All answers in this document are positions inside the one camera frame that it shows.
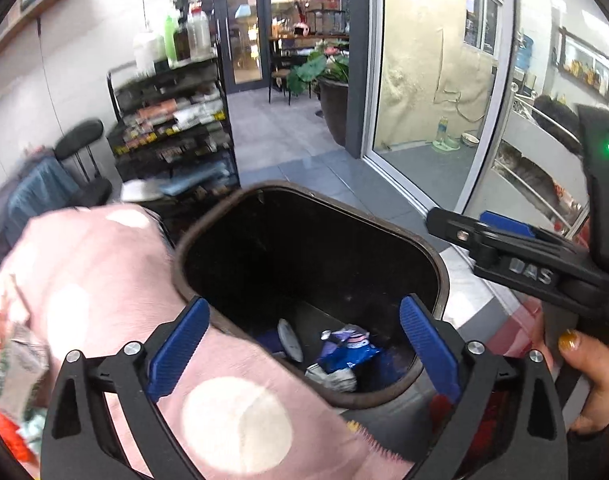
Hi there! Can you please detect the black chair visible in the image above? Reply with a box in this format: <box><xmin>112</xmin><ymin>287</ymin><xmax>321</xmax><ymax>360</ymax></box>
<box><xmin>53</xmin><ymin>119</ymin><xmax>112</xmax><ymax>208</ymax></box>

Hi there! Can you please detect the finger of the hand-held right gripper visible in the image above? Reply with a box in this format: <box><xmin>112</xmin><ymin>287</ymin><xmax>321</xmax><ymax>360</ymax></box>
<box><xmin>426</xmin><ymin>207</ymin><xmax>505</xmax><ymax>266</ymax></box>
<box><xmin>479</xmin><ymin>211</ymin><xmax>590</xmax><ymax>261</ymax></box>

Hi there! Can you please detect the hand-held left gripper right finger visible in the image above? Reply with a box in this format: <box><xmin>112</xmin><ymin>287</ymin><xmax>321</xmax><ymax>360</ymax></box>
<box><xmin>399</xmin><ymin>294</ymin><xmax>570</xmax><ymax>480</ymax></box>

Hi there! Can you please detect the framed wall picture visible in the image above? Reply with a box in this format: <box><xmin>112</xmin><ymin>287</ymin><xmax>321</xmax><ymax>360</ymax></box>
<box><xmin>557</xmin><ymin>26</ymin><xmax>609</xmax><ymax>103</ymax></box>

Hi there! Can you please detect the blue water jug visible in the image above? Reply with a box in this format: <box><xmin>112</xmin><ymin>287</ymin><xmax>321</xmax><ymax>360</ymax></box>
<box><xmin>514</xmin><ymin>34</ymin><xmax>534</xmax><ymax>72</ymax></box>

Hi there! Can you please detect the large potted plant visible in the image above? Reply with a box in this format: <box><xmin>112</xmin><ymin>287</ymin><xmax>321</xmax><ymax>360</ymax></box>
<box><xmin>287</xmin><ymin>40</ymin><xmax>351</xmax><ymax>148</ymax></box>

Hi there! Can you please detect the black mesh rack cart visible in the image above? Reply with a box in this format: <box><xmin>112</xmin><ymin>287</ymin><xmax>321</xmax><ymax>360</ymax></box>
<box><xmin>107</xmin><ymin>57</ymin><xmax>241</xmax><ymax>201</ymax></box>

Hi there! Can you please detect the blue packet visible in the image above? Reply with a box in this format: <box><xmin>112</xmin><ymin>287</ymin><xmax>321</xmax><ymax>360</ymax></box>
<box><xmin>159</xmin><ymin>162</ymin><xmax>235</xmax><ymax>196</ymax></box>

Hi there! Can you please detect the red wrapper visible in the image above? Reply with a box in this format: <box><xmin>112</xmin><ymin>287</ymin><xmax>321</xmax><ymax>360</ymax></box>
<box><xmin>0</xmin><ymin>410</ymin><xmax>40</xmax><ymax>466</ymax></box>

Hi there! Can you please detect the printed snack wrapper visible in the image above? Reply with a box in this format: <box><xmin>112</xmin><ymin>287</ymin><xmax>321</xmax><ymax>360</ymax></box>
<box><xmin>0</xmin><ymin>320</ymin><xmax>52</xmax><ymax>426</ymax></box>

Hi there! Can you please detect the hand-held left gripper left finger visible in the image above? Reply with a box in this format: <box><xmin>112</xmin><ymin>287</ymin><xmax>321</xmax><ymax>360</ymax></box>
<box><xmin>40</xmin><ymin>296</ymin><xmax>212</xmax><ymax>480</ymax></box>

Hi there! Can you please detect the pet water feeder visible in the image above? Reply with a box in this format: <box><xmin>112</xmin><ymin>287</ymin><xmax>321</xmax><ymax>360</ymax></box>
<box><xmin>431</xmin><ymin>116</ymin><xmax>460</xmax><ymax>153</ymax></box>

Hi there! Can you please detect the glass sliding door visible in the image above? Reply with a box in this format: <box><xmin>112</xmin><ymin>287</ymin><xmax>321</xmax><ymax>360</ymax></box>
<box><xmin>361</xmin><ymin>0</ymin><xmax>517</xmax><ymax>213</ymax></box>

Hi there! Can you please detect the wooden stool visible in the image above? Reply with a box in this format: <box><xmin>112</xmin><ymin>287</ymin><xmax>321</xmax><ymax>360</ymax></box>
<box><xmin>268</xmin><ymin>67</ymin><xmax>290</xmax><ymax>106</ymax></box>

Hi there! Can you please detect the white crumpled wrapper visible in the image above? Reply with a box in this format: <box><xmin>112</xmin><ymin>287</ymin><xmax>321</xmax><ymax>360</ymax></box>
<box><xmin>304</xmin><ymin>362</ymin><xmax>357</xmax><ymax>393</ymax></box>

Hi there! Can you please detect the wooden wall shelf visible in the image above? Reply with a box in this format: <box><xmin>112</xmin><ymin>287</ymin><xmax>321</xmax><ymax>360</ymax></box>
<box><xmin>0</xmin><ymin>0</ymin><xmax>80</xmax><ymax>68</ymax></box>

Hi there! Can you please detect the glass double door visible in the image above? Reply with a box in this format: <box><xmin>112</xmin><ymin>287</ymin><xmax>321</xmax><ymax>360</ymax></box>
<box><xmin>182</xmin><ymin>0</ymin><xmax>268</xmax><ymax>93</ymax></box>

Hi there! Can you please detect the person's right forearm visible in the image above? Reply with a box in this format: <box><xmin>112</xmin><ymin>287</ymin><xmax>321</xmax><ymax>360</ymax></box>
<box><xmin>567</xmin><ymin>410</ymin><xmax>609</xmax><ymax>480</ymax></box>

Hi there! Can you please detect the clear bottle with red cap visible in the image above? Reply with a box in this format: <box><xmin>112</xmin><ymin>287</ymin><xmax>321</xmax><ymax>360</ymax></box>
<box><xmin>187</xmin><ymin>2</ymin><xmax>212</xmax><ymax>61</ymax></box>

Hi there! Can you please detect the white plastic lid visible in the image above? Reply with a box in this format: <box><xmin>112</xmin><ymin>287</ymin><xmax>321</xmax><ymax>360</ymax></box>
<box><xmin>277</xmin><ymin>318</ymin><xmax>305</xmax><ymax>362</ymax></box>

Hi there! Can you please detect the dark brown trash bin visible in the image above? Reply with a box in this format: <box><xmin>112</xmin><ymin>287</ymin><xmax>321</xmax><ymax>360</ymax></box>
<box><xmin>172</xmin><ymin>180</ymin><xmax>451</xmax><ymax>409</ymax></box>

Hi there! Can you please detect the blue snack wrapper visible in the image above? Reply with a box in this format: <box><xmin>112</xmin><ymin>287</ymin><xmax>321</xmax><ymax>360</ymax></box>
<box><xmin>318</xmin><ymin>326</ymin><xmax>385</xmax><ymax>373</ymax></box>

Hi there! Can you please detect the white paper sheet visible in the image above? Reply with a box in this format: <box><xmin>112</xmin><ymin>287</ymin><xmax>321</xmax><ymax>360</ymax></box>
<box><xmin>120</xmin><ymin>180</ymin><xmax>160</xmax><ymax>201</ymax></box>

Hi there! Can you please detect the person's right hand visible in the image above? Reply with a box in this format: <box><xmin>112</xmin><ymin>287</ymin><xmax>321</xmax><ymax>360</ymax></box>
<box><xmin>558</xmin><ymin>329</ymin><xmax>609</xmax><ymax>435</ymax></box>

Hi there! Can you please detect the pink polka dot blanket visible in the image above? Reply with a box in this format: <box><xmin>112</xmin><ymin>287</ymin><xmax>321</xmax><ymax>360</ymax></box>
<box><xmin>0</xmin><ymin>202</ymin><xmax>415</xmax><ymax>480</ymax></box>

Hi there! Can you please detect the green bottle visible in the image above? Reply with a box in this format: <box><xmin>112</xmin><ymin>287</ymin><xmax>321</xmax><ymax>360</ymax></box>
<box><xmin>164</xmin><ymin>15</ymin><xmax>180</xmax><ymax>68</ymax></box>

